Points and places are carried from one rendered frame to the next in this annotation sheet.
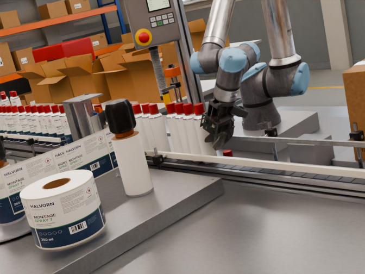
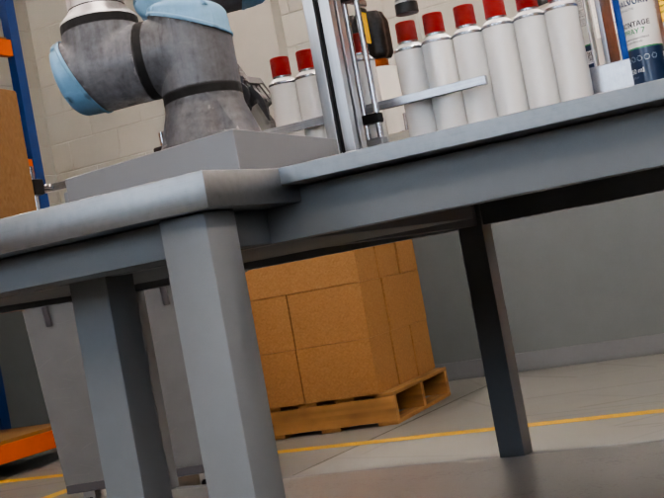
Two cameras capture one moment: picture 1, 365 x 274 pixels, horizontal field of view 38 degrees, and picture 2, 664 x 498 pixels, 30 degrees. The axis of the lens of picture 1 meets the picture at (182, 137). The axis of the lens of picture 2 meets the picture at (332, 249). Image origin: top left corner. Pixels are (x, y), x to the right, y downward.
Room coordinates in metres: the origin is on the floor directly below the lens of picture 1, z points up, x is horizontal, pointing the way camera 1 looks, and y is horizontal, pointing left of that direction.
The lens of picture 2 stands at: (3.68, -0.88, 0.70)
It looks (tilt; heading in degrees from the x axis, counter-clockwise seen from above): 1 degrees up; 157
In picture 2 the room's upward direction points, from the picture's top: 10 degrees counter-clockwise
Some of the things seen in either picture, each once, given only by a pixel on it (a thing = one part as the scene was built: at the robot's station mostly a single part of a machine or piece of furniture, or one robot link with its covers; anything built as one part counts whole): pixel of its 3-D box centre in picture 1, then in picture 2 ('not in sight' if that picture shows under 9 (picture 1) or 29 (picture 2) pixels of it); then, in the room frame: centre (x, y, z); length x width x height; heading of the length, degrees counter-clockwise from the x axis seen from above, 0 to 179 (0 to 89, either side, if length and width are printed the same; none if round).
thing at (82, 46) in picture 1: (72, 85); not in sight; (7.56, 1.36, 0.61); 0.70 x 0.60 x 1.22; 50
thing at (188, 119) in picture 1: (193, 132); (315, 109); (1.74, -0.04, 0.98); 0.05 x 0.05 x 0.20
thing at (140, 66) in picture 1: (161, 72); not in sight; (3.75, 0.04, 0.97); 0.51 x 0.42 x 0.37; 134
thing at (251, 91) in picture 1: (255, 82); (189, 47); (1.96, -0.32, 1.06); 0.13 x 0.12 x 0.14; 55
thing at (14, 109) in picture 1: (19, 124); not in sight; (2.81, 0.84, 0.98); 0.05 x 0.05 x 0.20
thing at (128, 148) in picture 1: (127, 147); (377, 90); (1.57, 0.17, 1.03); 0.09 x 0.09 x 0.30
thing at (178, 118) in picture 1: (185, 131); not in sight; (1.79, -0.01, 0.98); 0.05 x 0.05 x 0.20
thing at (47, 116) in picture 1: (51, 125); not in sight; (2.53, 0.61, 0.98); 0.05 x 0.05 x 0.20
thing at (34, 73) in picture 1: (49, 81); not in sight; (5.09, 1.13, 0.97); 0.45 x 0.40 x 0.37; 131
